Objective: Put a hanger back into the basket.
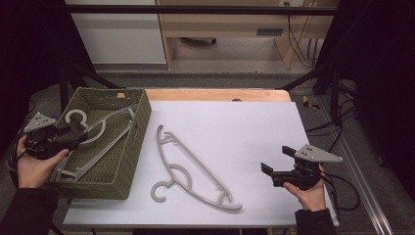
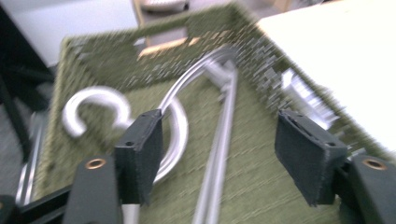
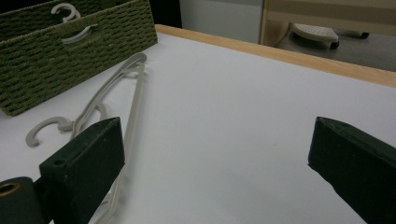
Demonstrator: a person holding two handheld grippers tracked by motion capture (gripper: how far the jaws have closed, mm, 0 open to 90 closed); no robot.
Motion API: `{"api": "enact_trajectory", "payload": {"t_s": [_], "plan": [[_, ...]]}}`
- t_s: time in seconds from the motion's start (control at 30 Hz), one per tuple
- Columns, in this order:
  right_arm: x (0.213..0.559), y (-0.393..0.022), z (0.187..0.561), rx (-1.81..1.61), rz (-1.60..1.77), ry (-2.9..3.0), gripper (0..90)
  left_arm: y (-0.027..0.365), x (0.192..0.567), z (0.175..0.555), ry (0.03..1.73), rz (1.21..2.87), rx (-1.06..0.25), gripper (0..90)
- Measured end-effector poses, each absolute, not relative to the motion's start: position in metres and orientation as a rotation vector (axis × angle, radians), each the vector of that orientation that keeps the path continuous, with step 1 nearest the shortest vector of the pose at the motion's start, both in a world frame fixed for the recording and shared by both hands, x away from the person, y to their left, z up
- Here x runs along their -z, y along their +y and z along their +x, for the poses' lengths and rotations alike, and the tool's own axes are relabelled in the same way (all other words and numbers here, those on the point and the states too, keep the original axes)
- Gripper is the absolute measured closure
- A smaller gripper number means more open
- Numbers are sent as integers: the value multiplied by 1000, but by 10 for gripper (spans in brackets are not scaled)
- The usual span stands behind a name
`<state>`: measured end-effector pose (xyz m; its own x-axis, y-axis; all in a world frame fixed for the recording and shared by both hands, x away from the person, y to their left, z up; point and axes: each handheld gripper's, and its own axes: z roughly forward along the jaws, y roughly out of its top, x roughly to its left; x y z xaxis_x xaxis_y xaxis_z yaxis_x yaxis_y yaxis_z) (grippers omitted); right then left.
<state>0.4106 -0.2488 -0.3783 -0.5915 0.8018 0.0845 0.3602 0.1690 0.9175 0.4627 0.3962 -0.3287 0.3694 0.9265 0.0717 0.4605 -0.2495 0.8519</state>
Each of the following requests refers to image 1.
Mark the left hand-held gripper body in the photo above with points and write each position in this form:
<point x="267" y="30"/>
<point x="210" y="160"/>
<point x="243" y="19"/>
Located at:
<point x="40" y="143"/>

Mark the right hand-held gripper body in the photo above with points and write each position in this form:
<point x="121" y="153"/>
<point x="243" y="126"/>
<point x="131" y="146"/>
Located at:
<point x="303" y="176"/>

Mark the beige plastic clothes hanger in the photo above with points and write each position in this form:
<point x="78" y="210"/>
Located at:
<point x="228" y="206"/>
<point x="77" y="112"/>
<point x="98" y="153"/>

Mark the green woven basket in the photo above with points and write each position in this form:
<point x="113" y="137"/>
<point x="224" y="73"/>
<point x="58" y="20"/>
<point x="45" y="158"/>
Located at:
<point x="130" y="163"/>

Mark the person's right hand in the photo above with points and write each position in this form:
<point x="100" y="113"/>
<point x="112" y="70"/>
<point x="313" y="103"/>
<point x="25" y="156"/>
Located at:
<point x="310" y="197"/>

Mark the person's left hand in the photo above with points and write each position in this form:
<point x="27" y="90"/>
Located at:
<point x="36" y="169"/>

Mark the black metal stand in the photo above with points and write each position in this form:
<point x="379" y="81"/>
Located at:
<point x="63" y="81"/>
<point x="334" y="91"/>

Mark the yellow and black tool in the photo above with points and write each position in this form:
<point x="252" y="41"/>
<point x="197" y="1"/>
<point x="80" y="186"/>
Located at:
<point x="308" y="103"/>

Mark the tan basket tag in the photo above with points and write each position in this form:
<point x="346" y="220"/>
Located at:
<point x="120" y="95"/>

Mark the black curtain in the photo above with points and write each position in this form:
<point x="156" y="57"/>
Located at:
<point x="19" y="49"/>
<point x="385" y="65"/>

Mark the white cabinet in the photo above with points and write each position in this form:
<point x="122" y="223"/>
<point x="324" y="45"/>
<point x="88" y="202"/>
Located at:
<point x="120" y="39"/>

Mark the light wooden desk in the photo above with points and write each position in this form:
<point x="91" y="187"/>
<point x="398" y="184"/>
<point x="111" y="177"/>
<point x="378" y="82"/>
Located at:
<point x="221" y="26"/>

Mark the aluminium floor rail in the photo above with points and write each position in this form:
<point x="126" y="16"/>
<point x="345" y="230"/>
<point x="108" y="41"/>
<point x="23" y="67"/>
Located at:
<point x="368" y="192"/>

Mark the black horizontal frame bar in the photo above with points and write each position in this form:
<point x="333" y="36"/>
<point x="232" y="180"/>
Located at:
<point x="195" y="9"/>

